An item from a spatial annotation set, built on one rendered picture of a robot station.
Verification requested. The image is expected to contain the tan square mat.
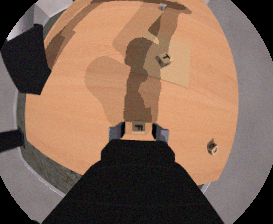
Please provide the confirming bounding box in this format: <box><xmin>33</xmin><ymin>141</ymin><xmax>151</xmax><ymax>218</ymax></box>
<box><xmin>131</xmin><ymin>31</ymin><xmax>190</xmax><ymax>88</ymax></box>

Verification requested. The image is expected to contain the beige letter block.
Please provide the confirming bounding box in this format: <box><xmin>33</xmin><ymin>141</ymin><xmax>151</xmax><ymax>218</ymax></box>
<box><xmin>207</xmin><ymin>142</ymin><xmax>219</xmax><ymax>156</ymax></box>
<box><xmin>159</xmin><ymin>3</ymin><xmax>167</xmax><ymax>11</ymax></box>
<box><xmin>132</xmin><ymin>120</ymin><xmax>145</xmax><ymax>134</ymax></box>
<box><xmin>156</xmin><ymin>52</ymin><xmax>173</xmax><ymax>68</ymax></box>

